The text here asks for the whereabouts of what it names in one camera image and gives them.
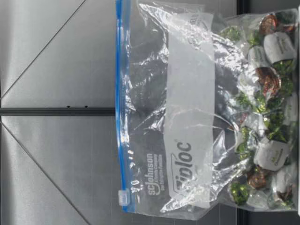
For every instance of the clear zip bag with candies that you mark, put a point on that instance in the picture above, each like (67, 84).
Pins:
(189, 98)

